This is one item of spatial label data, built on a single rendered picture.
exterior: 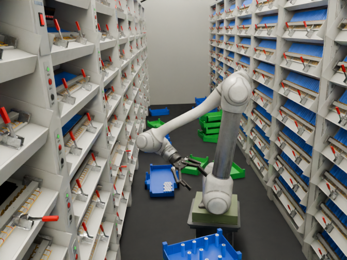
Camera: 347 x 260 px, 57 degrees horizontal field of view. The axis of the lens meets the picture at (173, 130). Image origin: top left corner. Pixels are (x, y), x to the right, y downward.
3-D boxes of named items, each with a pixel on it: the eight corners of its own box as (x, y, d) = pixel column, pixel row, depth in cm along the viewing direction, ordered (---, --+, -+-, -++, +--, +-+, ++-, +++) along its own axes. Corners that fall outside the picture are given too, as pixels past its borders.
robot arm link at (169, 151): (173, 142, 188) (179, 149, 186) (171, 150, 195) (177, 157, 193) (161, 150, 184) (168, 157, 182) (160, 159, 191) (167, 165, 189)
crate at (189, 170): (190, 161, 336) (190, 153, 333) (208, 163, 327) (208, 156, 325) (178, 172, 310) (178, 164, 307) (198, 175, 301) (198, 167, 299)
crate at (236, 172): (245, 177, 295) (245, 169, 293) (225, 180, 290) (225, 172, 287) (231, 164, 323) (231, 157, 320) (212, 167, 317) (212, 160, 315)
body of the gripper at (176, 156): (168, 157, 182) (179, 168, 179) (178, 149, 187) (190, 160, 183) (167, 164, 188) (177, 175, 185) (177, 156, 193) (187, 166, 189)
